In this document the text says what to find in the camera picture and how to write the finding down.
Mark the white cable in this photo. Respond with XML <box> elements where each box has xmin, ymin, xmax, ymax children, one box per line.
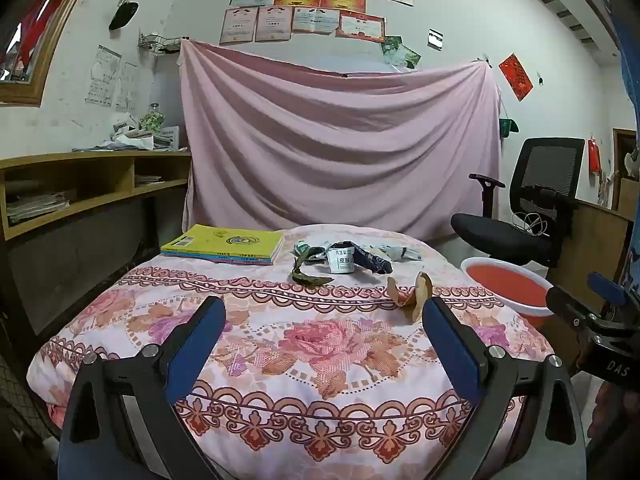
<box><xmin>510</xmin><ymin>211</ymin><xmax>551</xmax><ymax>236</ymax></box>

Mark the floral pink blanket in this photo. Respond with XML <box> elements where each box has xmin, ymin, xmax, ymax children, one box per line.
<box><xmin>26</xmin><ymin>224</ymin><xmax>556</xmax><ymax>480</ymax></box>

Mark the green leaf wrapper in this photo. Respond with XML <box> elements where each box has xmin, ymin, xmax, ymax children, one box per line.
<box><xmin>289</xmin><ymin>246</ymin><xmax>335</xmax><ymax>286</ymax></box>

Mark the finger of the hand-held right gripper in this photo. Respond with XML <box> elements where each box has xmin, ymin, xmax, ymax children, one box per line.
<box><xmin>587</xmin><ymin>272</ymin><xmax>636</xmax><ymax>311</ymax></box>
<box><xmin>546</xmin><ymin>285</ymin><xmax>608</xmax><ymax>333</ymax></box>

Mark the wooden cabinet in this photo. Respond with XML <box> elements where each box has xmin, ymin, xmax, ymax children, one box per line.
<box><xmin>570</xmin><ymin>195</ymin><xmax>636</xmax><ymax>311</ymax></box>

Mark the wooden framed picture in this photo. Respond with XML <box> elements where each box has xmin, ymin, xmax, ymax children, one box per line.
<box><xmin>0</xmin><ymin>0</ymin><xmax>103</xmax><ymax>107</ymax></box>

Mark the group of wall certificates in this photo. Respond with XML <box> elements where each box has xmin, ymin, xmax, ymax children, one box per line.
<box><xmin>220</xmin><ymin>0</ymin><xmax>415</xmax><ymax>44</ymax></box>

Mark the white packet with dark print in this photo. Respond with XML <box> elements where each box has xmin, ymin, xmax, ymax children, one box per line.
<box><xmin>327</xmin><ymin>242</ymin><xmax>357</xmax><ymax>275</ymax></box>

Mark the wire wall rack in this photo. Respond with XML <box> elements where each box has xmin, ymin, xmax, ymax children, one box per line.
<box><xmin>137</xmin><ymin>32</ymin><xmax>188</xmax><ymax>56</ymax></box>

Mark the blue patterned wrapper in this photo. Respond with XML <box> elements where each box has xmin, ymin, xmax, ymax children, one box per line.
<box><xmin>350</xmin><ymin>242</ymin><xmax>396</xmax><ymax>276</ymax></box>

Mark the person's right hand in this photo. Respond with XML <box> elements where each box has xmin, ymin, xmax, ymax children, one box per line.
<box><xmin>587</xmin><ymin>380</ymin><xmax>640</xmax><ymax>442</ymax></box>

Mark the brown fruit peel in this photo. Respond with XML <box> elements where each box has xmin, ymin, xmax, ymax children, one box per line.
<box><xmin>386</xmin><ymin>272</ymin><xmax>435</xmax><ymax>321</ymax></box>

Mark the glass jar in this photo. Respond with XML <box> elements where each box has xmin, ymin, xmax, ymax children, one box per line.
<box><xmin>140</xmin><ymin>103</ymin><xmax>166</xmax><ymax>133</ymax></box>

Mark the pile of papers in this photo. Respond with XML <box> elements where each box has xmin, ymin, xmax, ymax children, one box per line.
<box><xmin>72</xmin><ymin>122</ymin><xmax>181</xmax><ymax>153</ymax></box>

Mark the stack of papers in shelf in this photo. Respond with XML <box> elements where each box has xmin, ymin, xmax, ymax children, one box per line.
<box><xmin>6</xmin><ymin>192</ymin><xmax>71</xmax><ymax>226</ymax></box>

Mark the large wall calendar sheet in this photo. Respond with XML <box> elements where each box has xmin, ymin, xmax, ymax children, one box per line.
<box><xmin>85</xmin><ymin>45</ymin><xmax>122</xmax><ymax>107</ymax></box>

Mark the white blue-label tube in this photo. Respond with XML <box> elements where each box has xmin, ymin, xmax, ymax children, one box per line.
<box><xmin>377</xmin><ymin>244</ymin><xmax>423</xmax><ymax>262</ymax></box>

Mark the black cap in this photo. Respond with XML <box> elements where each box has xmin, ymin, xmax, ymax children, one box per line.
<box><xmin>108</xmin><ymin>0</ymin><xmax>139</xmax><ymax>31</ymax></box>

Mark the small wall calendar sheet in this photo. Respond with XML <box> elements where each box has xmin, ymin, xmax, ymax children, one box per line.
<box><xmin>117</xmin><ymin>62</ymin><xmax>141</xmax><ymax>111</ymax></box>

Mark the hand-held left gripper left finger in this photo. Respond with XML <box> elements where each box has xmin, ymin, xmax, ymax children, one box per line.
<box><xmin>59</xmin><ymin>296</ymin><xmax>228</xmax><ymax>480</ymax></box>

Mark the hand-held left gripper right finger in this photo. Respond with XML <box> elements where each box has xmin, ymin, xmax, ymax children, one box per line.
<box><xmin>421</xmin><ymin>296</ymin><xmax>587</xmax><ymax>480</ymax></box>

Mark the green white photo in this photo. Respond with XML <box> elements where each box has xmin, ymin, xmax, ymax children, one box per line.
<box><xmin>395</xmin><ymin>45</ymin><xmax>422</xmax><ymax>68</ymax></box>

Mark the thin book with blue spine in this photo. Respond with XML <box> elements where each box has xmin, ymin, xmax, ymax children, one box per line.
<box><xmin>161</xmin><ymin>247</ymin><xmax>282</xmax><ymax>266</ymax></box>

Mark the red paper envelope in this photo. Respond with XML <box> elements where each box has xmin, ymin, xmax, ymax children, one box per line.
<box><xmin>498</xmin><ymin>53</ymin><xmax>534</xmax><ymax>102</ymax></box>

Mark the wooden door frame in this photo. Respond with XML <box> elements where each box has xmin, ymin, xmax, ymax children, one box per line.
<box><xmin>612</xmin><ymin>128</ymin><xmax>640</xmax><ymax>211</ymax></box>

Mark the red plastic basin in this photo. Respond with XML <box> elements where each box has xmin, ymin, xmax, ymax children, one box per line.
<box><xmin>460</xmin><ymin>256</ymin><xmax>553</xmax><ymax>331</ymax></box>

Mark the wooden shelf desk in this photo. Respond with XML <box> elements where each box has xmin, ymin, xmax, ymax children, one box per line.
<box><xmin>0</xmin><ymin>150</ymin><xmax>193</xmax><ymax>311</ymax></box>

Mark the pink hanging sheet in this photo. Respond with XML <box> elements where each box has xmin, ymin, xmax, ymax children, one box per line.
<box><xmin>179</xmin><ymin>40</ymin><xmax>503</xmax><ymax>243</ymax></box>

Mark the yellow book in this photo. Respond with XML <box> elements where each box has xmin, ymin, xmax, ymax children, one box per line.
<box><xmin>161</xmin><ymin>224</ymin><xmax>286</xmax><ymax>259</ymax></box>

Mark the black office chair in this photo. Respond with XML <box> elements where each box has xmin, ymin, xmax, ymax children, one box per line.
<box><xmin>450</xmin><ymin>137</ymin><xmax>586</xmax><ymax>268</ymax></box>

